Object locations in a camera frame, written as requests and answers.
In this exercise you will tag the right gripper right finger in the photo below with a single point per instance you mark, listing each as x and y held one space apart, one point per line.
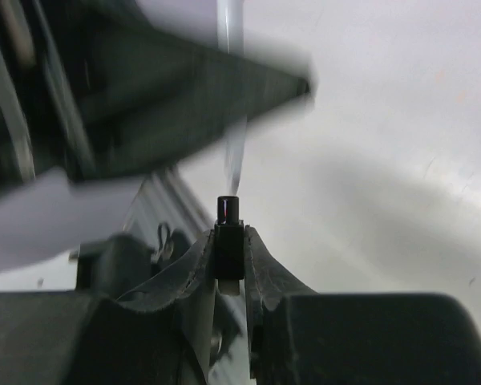
298 336

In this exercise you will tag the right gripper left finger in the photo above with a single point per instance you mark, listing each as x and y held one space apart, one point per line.
159 333

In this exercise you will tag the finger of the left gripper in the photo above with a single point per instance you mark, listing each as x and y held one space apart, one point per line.
94 88

